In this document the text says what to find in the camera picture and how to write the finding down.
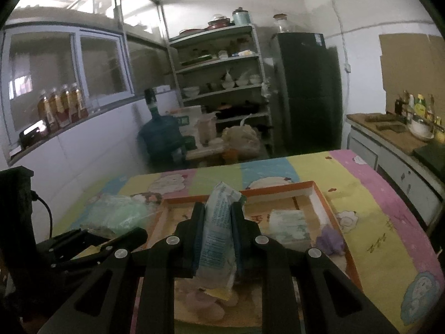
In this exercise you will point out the brown cardboard sheet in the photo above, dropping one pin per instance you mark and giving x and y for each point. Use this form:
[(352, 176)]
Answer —
[(413, 63)]

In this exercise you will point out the metal storage shelf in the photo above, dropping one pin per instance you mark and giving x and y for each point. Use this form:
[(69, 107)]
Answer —
[(222, 71)]

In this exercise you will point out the red lidded pot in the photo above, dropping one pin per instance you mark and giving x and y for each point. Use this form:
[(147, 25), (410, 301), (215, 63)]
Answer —
[(218, 21)]

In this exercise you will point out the white bucket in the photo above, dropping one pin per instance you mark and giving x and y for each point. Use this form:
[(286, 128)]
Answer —
[(188, 118)]

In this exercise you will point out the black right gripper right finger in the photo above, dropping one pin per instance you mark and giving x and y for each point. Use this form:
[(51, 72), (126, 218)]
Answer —
[(302, 292)]

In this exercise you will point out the phone showing video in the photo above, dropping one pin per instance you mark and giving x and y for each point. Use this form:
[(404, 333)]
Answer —
[(33, 134)]

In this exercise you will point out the yellow oil bottle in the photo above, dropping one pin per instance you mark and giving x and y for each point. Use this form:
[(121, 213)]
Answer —
[(420, 107)]

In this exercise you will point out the blue white wipes packet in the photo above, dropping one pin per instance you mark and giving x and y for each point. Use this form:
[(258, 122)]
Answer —
[(217, 265)]

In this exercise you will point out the kitchen counter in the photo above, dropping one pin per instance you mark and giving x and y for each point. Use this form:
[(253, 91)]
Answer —
[(391, 155)]

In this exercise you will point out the amber glass jar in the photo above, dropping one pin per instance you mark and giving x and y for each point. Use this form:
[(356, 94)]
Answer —
[(79, 101), (45, 113), (69, 101), (58, 109)]

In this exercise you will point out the green tissue packet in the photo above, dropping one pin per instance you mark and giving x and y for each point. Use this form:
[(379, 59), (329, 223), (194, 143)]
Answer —
[(290, 229)]

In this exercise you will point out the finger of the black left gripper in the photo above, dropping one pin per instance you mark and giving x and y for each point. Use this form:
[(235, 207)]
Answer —
[(111, 246)]

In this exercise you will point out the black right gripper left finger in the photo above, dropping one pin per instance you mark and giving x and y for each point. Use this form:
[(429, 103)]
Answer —
[(133, 292)]

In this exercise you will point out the black refrigerator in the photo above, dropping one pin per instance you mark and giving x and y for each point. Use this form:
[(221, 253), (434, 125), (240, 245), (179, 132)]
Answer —
[(310, 92)]

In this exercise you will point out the white plastic bag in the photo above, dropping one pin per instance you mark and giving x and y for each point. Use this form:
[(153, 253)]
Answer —
[(243, 140)]

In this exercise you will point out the teal pot on shelf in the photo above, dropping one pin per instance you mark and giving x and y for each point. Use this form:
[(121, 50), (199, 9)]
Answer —
[(241, 17)]

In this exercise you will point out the mint green tissue pack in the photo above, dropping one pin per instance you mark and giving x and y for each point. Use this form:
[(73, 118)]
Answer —
[(111, 216)]

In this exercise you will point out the orange cardboard tray box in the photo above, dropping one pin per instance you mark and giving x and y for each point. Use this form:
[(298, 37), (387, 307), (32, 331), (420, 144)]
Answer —
[(258, 205)]

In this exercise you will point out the sliding glass window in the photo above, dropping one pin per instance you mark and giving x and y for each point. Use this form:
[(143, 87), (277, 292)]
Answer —
[(40, 60)]

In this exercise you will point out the glass jar on fridge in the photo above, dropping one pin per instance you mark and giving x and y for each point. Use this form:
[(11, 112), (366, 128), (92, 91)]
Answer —
[(282, 23)]

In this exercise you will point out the white bowl on counter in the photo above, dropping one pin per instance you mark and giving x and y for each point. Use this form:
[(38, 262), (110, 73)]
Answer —
[(421, 130)]

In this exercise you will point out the blue water jug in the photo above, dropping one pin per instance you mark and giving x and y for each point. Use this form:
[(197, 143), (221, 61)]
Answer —
[(160, 141)]

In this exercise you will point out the colourful striped cartoon tablecloth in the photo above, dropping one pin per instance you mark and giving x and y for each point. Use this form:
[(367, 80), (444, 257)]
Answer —
[(396, 263)]

